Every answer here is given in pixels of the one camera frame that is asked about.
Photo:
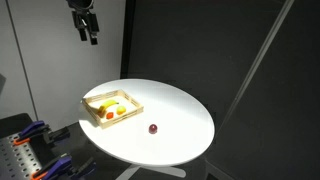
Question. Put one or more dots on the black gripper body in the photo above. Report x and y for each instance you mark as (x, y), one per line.
(85, 20)

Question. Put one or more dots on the dark red toy plum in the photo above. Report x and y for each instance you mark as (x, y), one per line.
(153, 129)

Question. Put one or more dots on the wooden slatted tray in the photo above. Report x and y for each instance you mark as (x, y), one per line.
(100, 100)

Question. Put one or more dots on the yellow toy banana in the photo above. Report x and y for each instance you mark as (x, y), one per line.
(109, 104)

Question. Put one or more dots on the yellow toy lemon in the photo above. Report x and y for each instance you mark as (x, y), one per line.
(121, 110)

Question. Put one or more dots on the small red-orange toy fruit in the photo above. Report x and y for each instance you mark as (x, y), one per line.
(110, 115)

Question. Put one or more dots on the purple and orange clamp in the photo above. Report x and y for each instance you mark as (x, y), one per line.
(56, 165)
(31, 130)

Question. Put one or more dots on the perforated metal board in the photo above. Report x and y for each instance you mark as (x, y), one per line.
(16, 160)

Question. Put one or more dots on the white table base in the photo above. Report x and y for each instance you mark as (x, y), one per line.
(166, 170)

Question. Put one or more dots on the grey diagonal metal strip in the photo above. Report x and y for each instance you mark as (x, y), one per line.
(266, 43)

